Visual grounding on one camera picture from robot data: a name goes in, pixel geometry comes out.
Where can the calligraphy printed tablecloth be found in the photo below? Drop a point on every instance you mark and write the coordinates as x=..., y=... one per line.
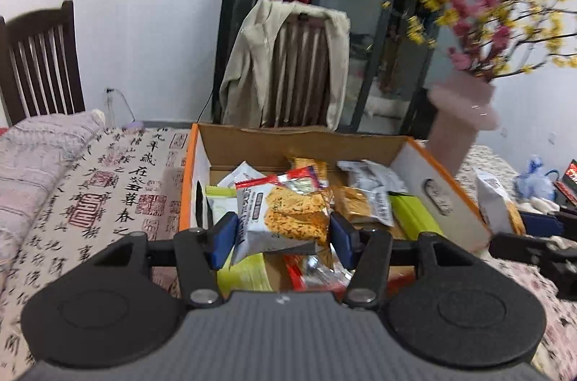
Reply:
x=126, y=182

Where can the brown slatted wooden chair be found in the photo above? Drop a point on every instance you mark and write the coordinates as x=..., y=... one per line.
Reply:
x=297, y=70

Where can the pink quilted blanket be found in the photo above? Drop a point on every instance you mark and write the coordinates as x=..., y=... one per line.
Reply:
x=36, y=155

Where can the blue white plastic packet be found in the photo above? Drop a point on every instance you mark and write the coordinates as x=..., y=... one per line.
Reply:
x=534, y=182

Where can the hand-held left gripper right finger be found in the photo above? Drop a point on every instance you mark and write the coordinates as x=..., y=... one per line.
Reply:
x=342, y=241

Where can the red black printed box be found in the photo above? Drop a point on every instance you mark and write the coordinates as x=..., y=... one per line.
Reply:
x=569, y=178

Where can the heap of assorted snack packets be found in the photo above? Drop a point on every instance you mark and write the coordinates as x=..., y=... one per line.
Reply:
x=365, y=203

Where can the pink glass vase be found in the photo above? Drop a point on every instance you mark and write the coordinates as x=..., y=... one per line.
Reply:
x=455, y=124

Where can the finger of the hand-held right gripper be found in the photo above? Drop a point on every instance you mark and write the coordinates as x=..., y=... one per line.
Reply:
x=538, y=224
x=518, y=245

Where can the orange cardboard box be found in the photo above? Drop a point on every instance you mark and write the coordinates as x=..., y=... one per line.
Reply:
x=315, y=142

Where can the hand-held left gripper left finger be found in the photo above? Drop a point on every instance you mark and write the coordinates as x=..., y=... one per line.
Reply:
x=223, y=239

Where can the long green snack packet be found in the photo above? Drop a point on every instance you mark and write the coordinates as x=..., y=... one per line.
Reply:
x=414, y=214

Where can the dark wooden chair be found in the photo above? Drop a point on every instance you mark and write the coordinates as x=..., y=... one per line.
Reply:
x=45, y=47

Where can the green white snack packet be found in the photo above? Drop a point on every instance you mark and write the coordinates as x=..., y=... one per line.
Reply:
x=221, y=194

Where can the beige jacket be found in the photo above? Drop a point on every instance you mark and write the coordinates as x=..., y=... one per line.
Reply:
x=245, y=61

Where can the white orange biscuit packet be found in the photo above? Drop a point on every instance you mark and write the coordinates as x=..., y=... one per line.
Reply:
x=493, y=196
x=284, y=214

